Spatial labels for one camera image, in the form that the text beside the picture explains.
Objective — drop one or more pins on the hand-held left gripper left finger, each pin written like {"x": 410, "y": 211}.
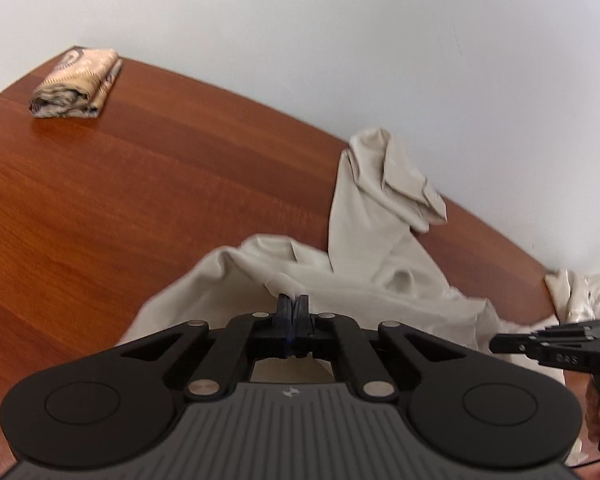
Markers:
{"x": 283, "y": 325}

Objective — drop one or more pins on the beige pants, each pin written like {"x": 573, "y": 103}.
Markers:
{"x": 380, "y": 260}

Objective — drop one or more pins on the beige satin garment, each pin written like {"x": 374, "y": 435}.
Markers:
{"x": 580, "y": 295}

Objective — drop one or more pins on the patterned folded cloth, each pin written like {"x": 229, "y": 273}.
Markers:
{"x": 75, "y": 85}

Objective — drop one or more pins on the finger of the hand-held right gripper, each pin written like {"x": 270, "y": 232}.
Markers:
{"x": 580, "y": 329}
{"x": 512, "y": 344}

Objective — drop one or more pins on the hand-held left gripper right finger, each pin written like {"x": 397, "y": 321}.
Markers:
{"x": 302, "y": 320}

